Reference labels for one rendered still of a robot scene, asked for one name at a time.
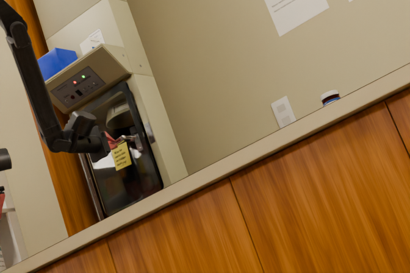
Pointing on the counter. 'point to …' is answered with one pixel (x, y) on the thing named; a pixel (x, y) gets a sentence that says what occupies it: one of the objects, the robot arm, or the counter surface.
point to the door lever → (124, 139)
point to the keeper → (149, 133)
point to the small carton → (89, 44)
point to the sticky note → (121, 156)
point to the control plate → (63, 93)
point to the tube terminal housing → (147, 89)
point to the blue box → (55, 61)
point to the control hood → (119, 66)
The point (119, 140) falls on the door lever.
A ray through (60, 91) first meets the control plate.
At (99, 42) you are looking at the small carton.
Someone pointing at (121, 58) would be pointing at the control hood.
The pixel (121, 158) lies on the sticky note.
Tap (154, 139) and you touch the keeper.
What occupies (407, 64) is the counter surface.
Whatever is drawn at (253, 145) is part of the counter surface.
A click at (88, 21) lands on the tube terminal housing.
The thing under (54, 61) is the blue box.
